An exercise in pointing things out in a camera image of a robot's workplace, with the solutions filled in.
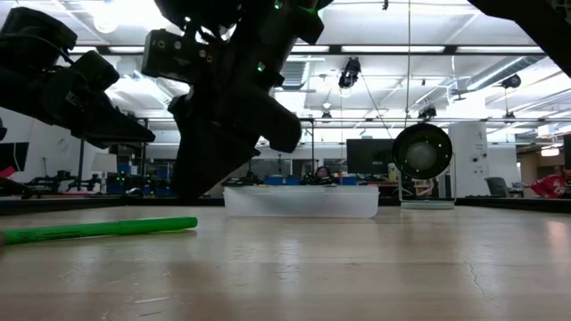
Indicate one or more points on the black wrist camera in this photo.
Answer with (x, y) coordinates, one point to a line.
(96, 69)
(178, 58)

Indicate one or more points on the blue storage bin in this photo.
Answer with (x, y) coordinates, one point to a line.
(273, 181)

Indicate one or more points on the grey armchair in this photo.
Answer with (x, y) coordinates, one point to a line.
(496, 187)

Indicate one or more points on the black background rack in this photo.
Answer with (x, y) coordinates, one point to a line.
(80, 165)

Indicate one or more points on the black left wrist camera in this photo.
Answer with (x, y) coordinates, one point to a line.
(96, 69)

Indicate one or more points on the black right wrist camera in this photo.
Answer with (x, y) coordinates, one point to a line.
(178, 58)

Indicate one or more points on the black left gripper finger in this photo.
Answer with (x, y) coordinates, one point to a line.
(111, 140)
(111, 118)

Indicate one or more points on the white lampshade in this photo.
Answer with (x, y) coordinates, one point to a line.
(104, 162)

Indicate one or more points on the black monitor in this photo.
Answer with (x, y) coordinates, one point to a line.
(366, 156)

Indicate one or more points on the black ceiling spotlight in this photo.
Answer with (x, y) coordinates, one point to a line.
(427, 112)
(349, 76)
(511, 81)

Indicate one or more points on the person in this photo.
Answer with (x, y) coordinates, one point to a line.
(322, 173)
(553, 186)

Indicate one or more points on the white cylindrical desk lamp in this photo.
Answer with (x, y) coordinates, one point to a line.
(421, 153)

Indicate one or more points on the green highlighter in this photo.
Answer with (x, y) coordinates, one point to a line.
(111, 228)

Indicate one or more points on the black overhead frame beam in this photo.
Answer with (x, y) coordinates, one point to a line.
(450, 49)

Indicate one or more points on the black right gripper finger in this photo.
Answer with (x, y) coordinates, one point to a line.
(209, 151)

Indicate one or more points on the black background frame stand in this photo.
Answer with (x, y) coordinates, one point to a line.
(312, 151)

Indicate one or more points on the clear hinged plastic supply box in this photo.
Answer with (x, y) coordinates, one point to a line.
(303, 203)

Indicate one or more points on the white column with controls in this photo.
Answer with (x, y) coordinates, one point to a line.
(468, 156)

